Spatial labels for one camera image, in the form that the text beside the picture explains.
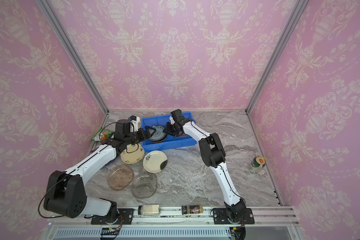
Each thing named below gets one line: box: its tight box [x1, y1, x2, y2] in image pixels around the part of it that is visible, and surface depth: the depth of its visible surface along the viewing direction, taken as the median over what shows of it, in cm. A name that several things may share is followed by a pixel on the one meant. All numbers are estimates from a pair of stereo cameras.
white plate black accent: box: [143, 150, 168, 174], surface depth 94 cm
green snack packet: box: [91, 128, 114, 141], surface depth 107 cm
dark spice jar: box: [181, 205, 204, 215], surface depth 75 cm
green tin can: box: [249, 155, 267, 173], surface depth 84 cm
